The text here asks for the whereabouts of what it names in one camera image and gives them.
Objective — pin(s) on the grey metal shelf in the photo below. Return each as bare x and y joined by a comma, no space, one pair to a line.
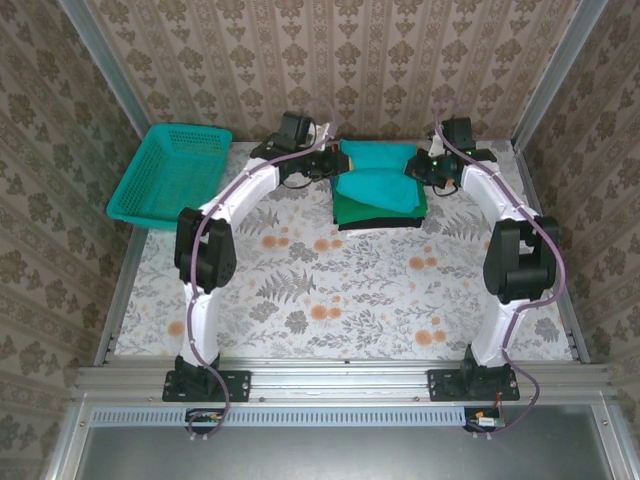
350,455

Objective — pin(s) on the teal t-shirt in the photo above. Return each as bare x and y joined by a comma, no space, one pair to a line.
377,185

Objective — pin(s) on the green t-shirt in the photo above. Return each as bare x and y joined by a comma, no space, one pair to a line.
380,214

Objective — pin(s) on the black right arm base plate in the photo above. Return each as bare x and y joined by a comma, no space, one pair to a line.
445,385

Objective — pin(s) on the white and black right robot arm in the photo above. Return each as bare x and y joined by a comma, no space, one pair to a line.
515,260

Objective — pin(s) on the aluminium frame post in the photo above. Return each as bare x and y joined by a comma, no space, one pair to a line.
115,80
555,70

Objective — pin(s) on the floral printed table cover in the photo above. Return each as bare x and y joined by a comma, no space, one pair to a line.
350,300

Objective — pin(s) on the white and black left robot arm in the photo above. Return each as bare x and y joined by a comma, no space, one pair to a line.
210,250

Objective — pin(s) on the teal plastic basket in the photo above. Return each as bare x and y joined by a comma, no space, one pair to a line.
165,180

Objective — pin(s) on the aluminium table side rail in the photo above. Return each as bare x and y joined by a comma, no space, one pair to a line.
570,310
122,290

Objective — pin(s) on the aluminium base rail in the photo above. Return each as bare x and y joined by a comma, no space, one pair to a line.
340,382

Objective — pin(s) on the black t-shirt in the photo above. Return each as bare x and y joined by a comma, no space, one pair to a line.
380,226

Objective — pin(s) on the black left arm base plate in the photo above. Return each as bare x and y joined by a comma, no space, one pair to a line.
235,386

